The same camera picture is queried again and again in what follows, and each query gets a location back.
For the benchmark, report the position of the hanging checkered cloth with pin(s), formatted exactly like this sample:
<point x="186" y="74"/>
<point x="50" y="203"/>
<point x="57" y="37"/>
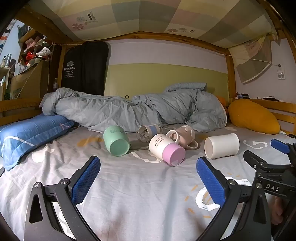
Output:
<point x="252" y="62"/>

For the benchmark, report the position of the silver bottle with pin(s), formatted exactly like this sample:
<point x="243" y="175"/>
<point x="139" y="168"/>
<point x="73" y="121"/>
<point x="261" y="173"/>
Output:
<point x="8" y="60"/>

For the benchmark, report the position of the red plush toy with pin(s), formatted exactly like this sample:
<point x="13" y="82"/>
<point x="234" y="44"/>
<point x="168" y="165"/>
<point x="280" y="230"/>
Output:
<point x="29" y="56"/>

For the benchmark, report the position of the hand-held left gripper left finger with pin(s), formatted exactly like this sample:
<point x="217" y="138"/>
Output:
<point x="85" y="180"/>

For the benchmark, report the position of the grey-blue duvet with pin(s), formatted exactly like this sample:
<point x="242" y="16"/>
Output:
<point x="129" y="111"/>

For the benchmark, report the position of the wooden shelf unit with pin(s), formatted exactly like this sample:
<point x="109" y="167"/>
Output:
<point x="34" y="46"/>

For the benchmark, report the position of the person's right hand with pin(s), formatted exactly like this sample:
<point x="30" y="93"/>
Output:
<point x="277" y="208"/>

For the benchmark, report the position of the white cup with pink base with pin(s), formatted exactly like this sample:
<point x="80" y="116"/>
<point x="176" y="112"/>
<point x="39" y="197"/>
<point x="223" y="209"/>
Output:
<point x="165" y="148"/>

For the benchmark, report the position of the white wall socket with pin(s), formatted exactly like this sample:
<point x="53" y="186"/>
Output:
<point x="280" y="73"/>

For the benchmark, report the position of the printed grey bed sheet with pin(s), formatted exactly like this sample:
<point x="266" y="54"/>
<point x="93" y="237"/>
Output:
<point x="138" y="185"/>

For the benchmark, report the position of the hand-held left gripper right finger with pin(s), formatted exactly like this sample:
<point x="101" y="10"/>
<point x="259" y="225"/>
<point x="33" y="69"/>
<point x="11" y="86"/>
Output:
<point x="211" y="183"/>

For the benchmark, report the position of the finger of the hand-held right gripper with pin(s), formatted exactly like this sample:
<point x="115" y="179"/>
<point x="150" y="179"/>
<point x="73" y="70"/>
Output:
<point x="253" y="158"/>
<point x="279" y="144"/>

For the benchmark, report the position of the wooden bed frame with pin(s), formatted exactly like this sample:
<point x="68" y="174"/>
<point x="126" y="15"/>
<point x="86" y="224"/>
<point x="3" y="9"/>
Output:
<point x="231" y="76"/>

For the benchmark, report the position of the white plush toy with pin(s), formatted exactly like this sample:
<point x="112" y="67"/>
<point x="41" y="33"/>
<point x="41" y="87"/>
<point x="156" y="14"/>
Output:
<point x="44" y="52"/>

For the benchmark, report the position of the orange plush toy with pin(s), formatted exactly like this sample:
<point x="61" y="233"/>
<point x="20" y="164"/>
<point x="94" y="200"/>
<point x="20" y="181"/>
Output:
<point x="222" y="102"/>

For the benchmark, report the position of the black garment bag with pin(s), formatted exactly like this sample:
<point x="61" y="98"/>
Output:
<point x="87" y="69"/>

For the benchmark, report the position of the plain white cup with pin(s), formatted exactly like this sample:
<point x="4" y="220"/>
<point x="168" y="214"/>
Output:
<point x="222" y="146"/>

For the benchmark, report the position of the checkered canopy cloth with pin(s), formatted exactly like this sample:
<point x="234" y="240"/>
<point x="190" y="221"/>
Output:
<point x="143" y="16"/>

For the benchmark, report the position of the clear plastic bottle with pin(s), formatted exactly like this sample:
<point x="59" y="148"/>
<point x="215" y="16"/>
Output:
<point x="55" y="84"/>

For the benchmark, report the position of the cardboard box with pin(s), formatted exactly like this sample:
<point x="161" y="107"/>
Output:
<point x="27" y="83"/>

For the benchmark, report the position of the yellow pillow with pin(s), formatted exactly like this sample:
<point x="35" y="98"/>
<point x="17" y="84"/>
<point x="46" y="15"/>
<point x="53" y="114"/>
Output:
<point x="252" y="115"/>

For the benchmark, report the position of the clear glass cup blue band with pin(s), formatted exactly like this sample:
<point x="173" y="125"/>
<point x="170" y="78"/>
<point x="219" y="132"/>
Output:
<point x="148" y="132"/>

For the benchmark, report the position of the blue pillow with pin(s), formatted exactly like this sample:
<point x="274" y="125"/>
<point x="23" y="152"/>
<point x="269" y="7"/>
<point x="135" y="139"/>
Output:
<point x="32" y="134"/>

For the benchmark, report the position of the green cup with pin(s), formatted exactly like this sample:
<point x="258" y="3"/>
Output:
<point x="116" y="141"/>

